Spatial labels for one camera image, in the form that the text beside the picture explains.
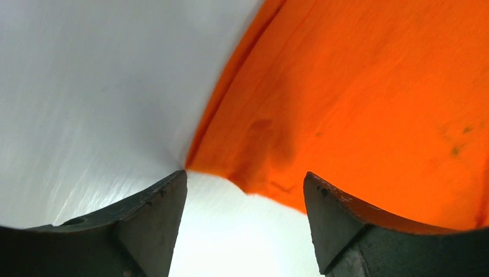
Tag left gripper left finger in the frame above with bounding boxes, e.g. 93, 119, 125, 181
1, 170, 187, 276

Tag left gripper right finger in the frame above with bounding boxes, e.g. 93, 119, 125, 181
303, 172, 488, 276

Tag orange t shirt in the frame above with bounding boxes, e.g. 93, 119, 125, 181
185, 1, 488, 230

